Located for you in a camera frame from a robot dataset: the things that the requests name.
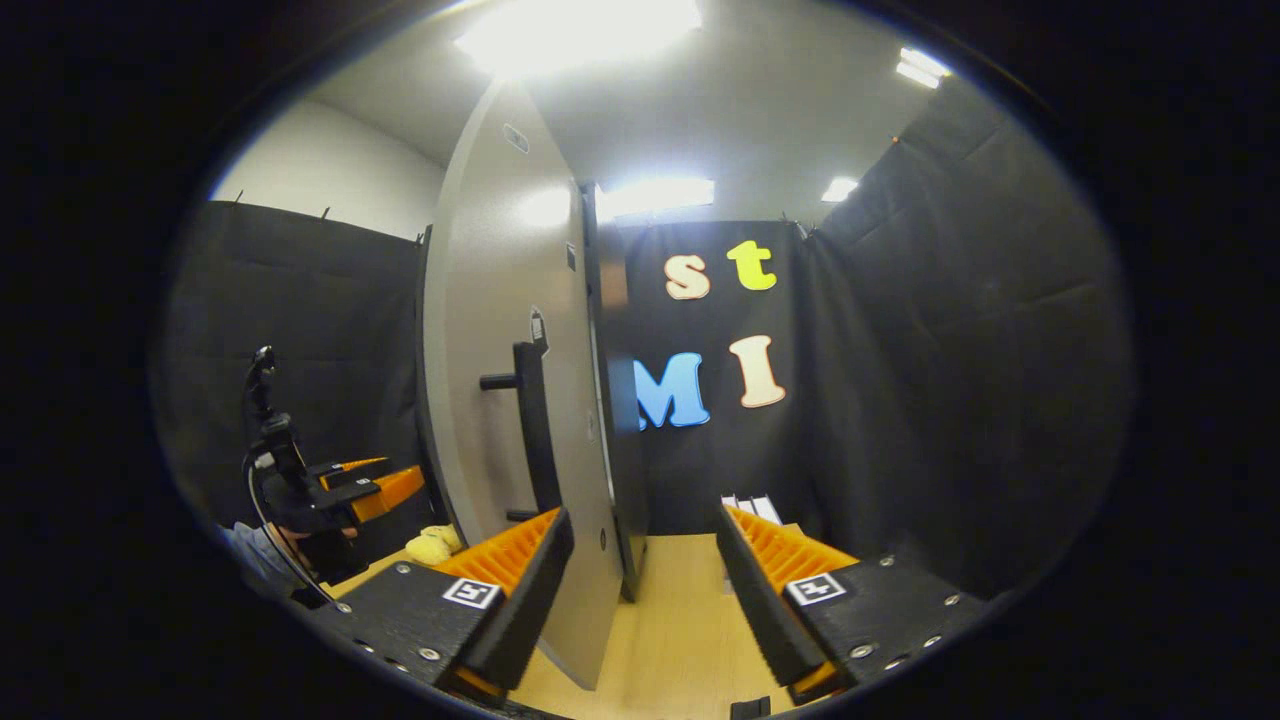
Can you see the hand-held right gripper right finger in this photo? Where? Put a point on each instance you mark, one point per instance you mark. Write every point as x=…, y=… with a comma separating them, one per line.
x=760, y=610

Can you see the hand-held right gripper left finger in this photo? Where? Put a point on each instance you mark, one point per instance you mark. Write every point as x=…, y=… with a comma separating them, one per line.
x=530, y=610

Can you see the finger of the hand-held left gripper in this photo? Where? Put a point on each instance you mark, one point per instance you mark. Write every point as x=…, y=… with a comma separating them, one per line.
x=395, y=490
x=360, y=464

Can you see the light grey cabinet door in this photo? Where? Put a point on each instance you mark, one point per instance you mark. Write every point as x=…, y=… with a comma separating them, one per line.
x=480, y=330

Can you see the dark grey cabinet body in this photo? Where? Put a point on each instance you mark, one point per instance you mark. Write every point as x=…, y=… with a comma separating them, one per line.
x=620, y=450

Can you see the cream plush toy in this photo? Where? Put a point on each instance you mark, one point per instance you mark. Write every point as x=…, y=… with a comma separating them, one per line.
x=430, y=548

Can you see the small black block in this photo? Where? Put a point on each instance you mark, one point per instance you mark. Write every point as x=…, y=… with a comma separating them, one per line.
x=750, y=709

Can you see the black backdrop cloth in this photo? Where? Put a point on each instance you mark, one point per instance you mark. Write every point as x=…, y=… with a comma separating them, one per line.
x=950, y=350

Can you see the ceiling light panel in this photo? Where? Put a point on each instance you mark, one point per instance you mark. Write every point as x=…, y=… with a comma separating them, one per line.
x=580, y=30
x=920, y=65
x=838, y=188
x=655, y=195

